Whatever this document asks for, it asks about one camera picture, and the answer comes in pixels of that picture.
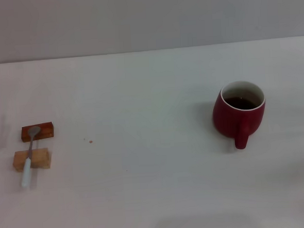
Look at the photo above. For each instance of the red ceramic mug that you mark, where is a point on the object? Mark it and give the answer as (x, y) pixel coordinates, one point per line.
(226, 119)

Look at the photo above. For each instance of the dark reddish wooden block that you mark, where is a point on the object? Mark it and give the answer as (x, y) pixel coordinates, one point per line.
(46, 130)

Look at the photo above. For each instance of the light wooden rest block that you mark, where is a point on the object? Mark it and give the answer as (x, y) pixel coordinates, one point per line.
(42, 157)

